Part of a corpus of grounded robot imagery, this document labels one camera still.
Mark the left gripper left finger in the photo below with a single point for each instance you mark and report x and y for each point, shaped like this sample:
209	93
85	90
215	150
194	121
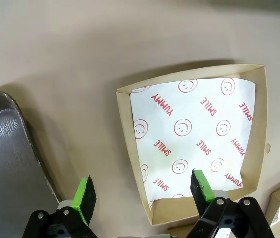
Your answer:
82	198

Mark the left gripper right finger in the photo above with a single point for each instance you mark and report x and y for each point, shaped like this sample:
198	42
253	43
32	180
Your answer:
201	188

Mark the dark brown serving tray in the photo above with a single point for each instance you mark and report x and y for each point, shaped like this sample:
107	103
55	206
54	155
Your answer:
6	161

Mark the white printed liner paper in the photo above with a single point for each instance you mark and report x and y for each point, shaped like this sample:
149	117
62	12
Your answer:
191	111

